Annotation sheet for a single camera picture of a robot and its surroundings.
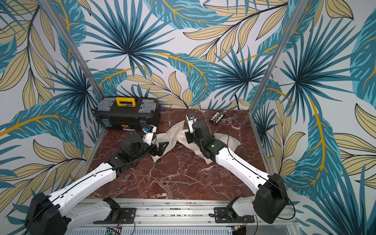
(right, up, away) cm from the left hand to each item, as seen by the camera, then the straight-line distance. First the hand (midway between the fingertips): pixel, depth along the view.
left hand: (161, 141), depth 77 cm
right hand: (+9, +5, -1) cm, 11 cm away
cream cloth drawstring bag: (+3, +1, +17) cm, 17 cm away
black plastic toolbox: (-25, +16, +18) cm, 35 cm away
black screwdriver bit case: (+36, +14, +36) cm, 53 cm away
